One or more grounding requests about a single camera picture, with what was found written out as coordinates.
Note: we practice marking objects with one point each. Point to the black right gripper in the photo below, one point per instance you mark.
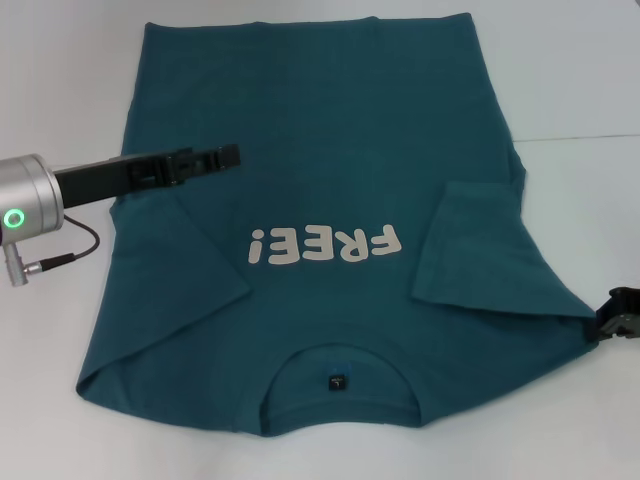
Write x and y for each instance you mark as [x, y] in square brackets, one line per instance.
[627, 312]

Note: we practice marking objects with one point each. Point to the teal blue FREE! t-shirt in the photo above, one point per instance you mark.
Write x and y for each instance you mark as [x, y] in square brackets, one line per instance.
[320, 100]

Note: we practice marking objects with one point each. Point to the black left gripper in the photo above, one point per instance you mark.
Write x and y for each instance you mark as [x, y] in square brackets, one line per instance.
[100, 180]

